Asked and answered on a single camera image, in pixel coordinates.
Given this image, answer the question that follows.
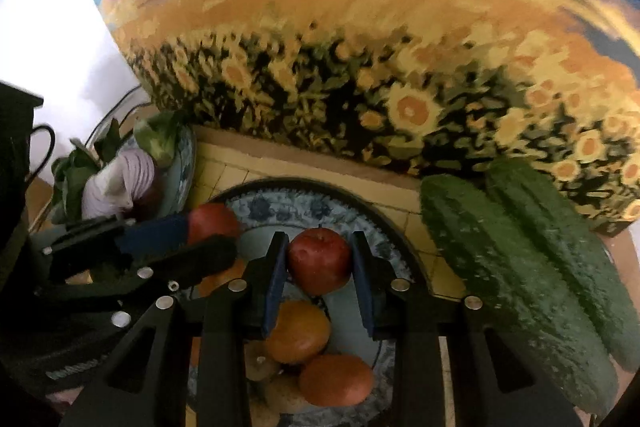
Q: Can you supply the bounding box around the brown kiwi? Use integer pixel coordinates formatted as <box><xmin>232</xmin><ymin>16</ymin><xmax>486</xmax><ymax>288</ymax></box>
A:
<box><xmin>262</xmin><ymin>375</ymin><xmax>310</xmax><ymax>414</ymax></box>
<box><xmin>244</xmin><ymin>340</ymin><xmax>280</xmax><ymax>383</ymax></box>

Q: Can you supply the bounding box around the small tangerine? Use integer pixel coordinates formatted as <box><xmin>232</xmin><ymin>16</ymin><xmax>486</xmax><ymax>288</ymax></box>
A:
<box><xmin>198</xmin><ymin>258</ymin><xmax>245</xmax><ymax>298</ymax></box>

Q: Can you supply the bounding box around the red apple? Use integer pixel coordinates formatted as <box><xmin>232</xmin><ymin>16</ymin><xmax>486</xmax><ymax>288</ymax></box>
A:
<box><xmin>186</xmin><ymin>202</ymin><xmax>241</xmax><ymax>245</ymax></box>
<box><xmin>288</xmin><ymin>228</ymin><xmax>350</xmax><ymax>297</ymax></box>

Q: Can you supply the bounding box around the orange tangerine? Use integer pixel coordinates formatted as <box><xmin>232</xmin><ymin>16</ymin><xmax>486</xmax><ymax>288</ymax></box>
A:
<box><xmin>265</xmin><ymin>300</ymin><xmax>331</xmax><ymax>365</ymax></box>

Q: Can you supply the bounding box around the orange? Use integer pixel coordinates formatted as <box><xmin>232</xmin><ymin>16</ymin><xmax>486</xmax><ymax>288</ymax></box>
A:
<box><xmin>298</xmin><ymin>355</ymin><xmax>374</xmax><ymax>407</ymax></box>

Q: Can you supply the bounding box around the person left hand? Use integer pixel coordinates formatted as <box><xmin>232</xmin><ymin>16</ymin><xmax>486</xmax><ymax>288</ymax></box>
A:
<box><xmin>46</xmin><ymin>386</ymin><xmax>84</xmax><ymax>415</ymax></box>

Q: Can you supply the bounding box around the halved red onion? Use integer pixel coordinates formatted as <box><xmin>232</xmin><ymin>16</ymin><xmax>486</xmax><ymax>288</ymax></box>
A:
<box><xmin>81</xmin><ymin>148</ymin><xmax>162</xmax><ymax>220</ymax></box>

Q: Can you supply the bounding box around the small plate under onion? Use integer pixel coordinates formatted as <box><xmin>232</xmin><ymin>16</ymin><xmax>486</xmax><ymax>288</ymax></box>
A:
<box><xmin>113</xmin><ymin>121</ymin><xmax>196</xmax><ymax>222</ymax></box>

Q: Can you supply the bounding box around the green leafy bok choy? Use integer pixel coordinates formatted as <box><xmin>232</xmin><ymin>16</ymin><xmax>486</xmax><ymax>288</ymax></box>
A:
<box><xmin>49</xmin><ymin>110</ymin><xmax>186</xmax><ymax>225</ymax></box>

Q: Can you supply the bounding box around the yellow go board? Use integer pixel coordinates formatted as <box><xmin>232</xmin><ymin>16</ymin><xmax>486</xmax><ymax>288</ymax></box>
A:
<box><xmin>184</xmin><ymin>138</ymin><xmax>469</xmax><ymax>427</ymax></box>

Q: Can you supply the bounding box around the front dark green cucumber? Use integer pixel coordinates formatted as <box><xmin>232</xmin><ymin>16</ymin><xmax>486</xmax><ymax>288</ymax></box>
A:
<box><xmin>420</xmin><ymin>174</ymin><xmax>618</xmax><ymax>416</ymax></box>

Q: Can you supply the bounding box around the dark green cucumber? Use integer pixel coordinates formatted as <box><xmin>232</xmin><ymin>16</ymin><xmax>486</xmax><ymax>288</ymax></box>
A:
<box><xmin>486</xmin><ymin>158</ymin><xmax>639</xmax><ymax>373</ymax></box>
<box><xmin>420</xmin><ymin>174</ymin><xmax>618</xmax><ymax>416</ymax></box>

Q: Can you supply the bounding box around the large blue patterned plate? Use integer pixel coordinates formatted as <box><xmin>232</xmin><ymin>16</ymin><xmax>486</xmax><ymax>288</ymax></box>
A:
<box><xmin>186</xmin><ymin>178</ymin><xmax>442</xmax><ymax>427</ymax></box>

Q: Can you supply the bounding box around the rear dark green cucumber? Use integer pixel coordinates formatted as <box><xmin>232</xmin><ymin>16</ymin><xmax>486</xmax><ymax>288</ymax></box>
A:
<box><xmin>486</xmin><ymin>158</ymin><xmax>639</xmax><ymax>373</ymax></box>

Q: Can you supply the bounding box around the sunflower field painting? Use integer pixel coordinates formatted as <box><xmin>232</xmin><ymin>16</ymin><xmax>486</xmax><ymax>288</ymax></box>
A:
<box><xmin>93</xmin><ymin>0</ymin><xmax>639</xmax><ymax>233</ymax></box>

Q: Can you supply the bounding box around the black power cable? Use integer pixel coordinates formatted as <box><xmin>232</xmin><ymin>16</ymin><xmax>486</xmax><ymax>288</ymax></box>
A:
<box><xmin>81</xmin><ymin>83</ymin><xmax>149</xmax><ymax>148</ymax></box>

